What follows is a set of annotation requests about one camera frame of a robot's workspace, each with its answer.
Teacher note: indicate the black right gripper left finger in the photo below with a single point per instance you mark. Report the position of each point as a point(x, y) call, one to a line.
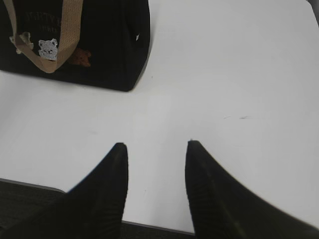
point(93, 209)

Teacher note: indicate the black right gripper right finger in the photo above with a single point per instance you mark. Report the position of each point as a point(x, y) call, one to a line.
point(222, 208)

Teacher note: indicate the black tote bag tan handles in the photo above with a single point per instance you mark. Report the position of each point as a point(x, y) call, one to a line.
point(102, 43)

